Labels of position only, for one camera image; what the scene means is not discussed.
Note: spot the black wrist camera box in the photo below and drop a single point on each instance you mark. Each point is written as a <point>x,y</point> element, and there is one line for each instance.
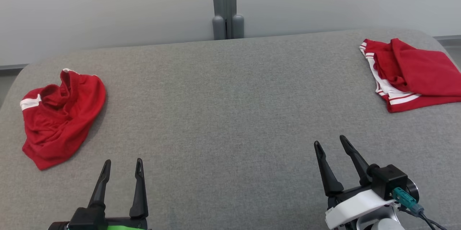
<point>86,219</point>
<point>389,179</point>

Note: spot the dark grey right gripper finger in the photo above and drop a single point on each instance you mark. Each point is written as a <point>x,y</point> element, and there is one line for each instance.
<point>329,176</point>
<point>358,161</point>

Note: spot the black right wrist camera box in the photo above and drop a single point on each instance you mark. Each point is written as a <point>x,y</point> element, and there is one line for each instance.
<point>389,179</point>

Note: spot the red Bulls basketball jersey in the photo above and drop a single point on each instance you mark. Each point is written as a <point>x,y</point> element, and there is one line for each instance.
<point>421,71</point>

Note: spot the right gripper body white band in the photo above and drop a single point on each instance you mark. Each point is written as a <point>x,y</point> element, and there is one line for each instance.
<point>356,206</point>

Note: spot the red basketball shorts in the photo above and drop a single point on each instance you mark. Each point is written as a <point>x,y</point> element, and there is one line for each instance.
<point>61,122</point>

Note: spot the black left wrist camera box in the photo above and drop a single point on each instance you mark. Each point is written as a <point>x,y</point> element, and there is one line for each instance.
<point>86,219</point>

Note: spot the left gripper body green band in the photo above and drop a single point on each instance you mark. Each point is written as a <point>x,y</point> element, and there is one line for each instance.
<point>126,223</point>

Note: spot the grey metal partition post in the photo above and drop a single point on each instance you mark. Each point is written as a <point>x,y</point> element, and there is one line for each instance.
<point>227,3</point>

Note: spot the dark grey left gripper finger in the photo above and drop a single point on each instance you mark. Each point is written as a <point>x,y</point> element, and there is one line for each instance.
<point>139,194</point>
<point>100,186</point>

